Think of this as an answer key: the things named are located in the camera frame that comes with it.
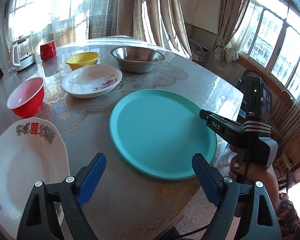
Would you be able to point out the person's right hand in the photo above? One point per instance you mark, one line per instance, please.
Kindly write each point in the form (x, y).
(258, 173)

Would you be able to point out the white floral small plate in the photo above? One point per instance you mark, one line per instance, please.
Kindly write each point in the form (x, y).
(92, 81)

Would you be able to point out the red plastic bowl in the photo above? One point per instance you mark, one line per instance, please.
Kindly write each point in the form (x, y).
(27, 99)

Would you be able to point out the yellow plastic bowl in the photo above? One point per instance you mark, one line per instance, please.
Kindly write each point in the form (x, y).
(82, 59)

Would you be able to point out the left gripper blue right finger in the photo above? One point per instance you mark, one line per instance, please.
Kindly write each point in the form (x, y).
(258, 219)

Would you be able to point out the stainless steel bowl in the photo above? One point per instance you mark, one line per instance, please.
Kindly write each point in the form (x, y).
(137, 60)

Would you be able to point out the white oval dragon plate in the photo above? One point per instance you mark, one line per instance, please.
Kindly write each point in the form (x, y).
(30, 150)

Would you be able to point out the beige tied curtain right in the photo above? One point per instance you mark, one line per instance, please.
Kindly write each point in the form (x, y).
(230, 17)

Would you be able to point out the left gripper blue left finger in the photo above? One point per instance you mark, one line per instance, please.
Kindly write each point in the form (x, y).
(40, 221)

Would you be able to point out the glass electric kettle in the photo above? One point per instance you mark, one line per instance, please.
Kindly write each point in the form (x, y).
(21, 54)

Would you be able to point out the teal round plate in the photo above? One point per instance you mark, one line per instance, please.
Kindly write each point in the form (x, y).
(157, 132)

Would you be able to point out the beige curtain centre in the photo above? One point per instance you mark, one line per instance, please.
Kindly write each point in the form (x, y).
(158, 22)

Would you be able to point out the red ceramic mug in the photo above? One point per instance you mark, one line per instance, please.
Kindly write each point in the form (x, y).
(48, 50)

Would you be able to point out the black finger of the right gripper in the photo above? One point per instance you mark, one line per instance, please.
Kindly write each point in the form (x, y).
(224, 127)

